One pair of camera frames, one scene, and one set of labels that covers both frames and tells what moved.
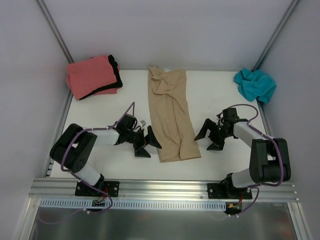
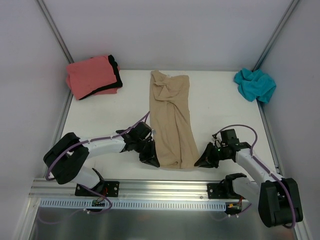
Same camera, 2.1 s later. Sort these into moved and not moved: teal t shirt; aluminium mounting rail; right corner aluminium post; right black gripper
Moved: right black gripper
Not moved: aluminium mounting rail; right corner aluminium post; teal t shirt
